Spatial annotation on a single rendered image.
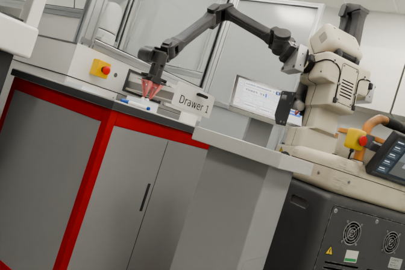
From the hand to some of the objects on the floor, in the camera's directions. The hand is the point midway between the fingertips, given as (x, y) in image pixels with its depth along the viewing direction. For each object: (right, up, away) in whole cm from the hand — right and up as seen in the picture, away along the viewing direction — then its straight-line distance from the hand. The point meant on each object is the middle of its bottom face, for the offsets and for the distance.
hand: (147, 96), depth 184 cm
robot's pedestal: (+17, -90, -58) cm, 108 cm away
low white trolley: (-31, -76, -18) cm, 84 cm away
